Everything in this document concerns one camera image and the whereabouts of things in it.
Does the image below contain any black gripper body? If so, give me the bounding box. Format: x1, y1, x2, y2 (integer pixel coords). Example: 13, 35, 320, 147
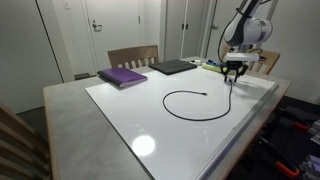
222, 61, 248, 75

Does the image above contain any black charger cable white adapter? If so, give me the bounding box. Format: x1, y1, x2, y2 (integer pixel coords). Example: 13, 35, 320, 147
162, 78, 234, 122

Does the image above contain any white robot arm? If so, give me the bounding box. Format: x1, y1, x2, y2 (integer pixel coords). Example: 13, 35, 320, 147
221, 0, 273, 81

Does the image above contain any yellow-green cloth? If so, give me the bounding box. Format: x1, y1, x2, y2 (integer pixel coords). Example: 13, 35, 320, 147
202, 63, 222, 73

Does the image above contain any blue cloth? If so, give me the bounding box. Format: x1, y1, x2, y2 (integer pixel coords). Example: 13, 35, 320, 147
206, 59, 222, 67

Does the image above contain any wooden chair far right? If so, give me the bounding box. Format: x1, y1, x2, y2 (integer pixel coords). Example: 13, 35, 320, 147
218, 44, 281, 76

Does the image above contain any white whiteboard mat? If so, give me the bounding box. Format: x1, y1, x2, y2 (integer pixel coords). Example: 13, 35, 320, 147
87, 67, 278, 180

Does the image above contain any purple notebook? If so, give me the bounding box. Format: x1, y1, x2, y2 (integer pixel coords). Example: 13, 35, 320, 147
97, 68, 147, 88

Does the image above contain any wooden chair far left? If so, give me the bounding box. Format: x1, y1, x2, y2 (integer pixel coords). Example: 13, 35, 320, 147
108, 45, 159, 69

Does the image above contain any wooden chair near corner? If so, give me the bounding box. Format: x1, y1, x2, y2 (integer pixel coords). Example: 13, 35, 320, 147
0, 104, 52, 180

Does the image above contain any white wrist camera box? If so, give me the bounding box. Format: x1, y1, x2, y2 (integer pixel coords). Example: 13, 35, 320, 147
225, 53, 260, 62

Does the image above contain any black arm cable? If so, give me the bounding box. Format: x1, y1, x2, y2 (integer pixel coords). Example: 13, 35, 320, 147
217, 0, 271, 64

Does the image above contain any small white charger with cable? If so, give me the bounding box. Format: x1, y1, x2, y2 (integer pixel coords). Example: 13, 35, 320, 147
189, 60, 202, 66

